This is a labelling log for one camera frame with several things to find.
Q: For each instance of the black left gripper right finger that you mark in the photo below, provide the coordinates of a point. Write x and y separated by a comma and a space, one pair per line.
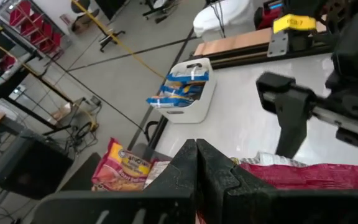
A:
225, 193

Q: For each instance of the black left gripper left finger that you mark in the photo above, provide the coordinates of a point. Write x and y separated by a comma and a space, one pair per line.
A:
172, 186

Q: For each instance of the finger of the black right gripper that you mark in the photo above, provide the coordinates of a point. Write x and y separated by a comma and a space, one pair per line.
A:
291, 127

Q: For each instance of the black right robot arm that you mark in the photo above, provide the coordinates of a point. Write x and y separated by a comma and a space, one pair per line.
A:
309, 7

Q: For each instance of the white plastic bin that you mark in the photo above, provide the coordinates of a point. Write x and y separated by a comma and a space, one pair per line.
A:
194, 105

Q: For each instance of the yellow tag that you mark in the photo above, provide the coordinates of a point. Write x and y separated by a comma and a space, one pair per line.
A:
294, 23

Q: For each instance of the tan wooden side board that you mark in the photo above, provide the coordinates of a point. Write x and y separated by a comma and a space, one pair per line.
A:
238, 42

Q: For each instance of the red and black device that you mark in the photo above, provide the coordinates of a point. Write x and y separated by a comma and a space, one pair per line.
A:
267, 14

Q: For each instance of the white trash bin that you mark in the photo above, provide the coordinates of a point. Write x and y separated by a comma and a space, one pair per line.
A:
222, 17

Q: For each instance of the black floor equipment case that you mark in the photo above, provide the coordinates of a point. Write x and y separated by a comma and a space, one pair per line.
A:
33, 168

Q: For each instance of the black office chair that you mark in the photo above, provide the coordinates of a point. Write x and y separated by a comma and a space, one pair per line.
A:
99, 28

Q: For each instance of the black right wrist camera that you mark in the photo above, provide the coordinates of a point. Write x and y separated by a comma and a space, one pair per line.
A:
357, 46

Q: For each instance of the silver corner bracket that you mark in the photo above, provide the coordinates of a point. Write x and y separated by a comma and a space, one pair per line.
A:
278, 43

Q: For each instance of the black frame work table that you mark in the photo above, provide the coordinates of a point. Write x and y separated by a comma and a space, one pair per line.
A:
20, 81

